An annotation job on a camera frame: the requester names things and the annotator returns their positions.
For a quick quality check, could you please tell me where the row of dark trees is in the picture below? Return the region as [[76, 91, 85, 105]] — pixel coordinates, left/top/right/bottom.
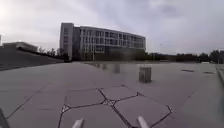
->
[[133, 49, 224, 64]]

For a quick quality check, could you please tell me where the large grey multistorey building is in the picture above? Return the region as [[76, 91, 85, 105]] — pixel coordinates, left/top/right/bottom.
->
[[59, 22, 147, 62]]

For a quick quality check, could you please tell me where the row of short bollards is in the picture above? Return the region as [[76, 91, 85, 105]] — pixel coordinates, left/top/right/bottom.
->
[[93, 61, 122, 74]]

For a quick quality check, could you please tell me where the dark sloped embankment wall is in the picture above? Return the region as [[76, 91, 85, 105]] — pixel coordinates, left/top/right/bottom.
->
[[0, 45, 65, 72]]

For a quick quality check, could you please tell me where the low pale building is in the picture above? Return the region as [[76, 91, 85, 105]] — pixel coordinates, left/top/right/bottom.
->
[[2, 41, 39, 53]]

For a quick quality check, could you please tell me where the grey paved plaza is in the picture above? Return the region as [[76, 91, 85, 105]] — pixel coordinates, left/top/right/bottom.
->
[[0, 61, 224, 128]]

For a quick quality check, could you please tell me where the robot's own part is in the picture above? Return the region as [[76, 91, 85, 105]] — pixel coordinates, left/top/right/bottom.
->
[[71, 117, 85, 128], [137, 115, 150, 128]]

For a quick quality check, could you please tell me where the grey cylindrical bin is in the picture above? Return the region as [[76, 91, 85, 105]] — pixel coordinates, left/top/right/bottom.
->
[[138, 65, 153, 84]]

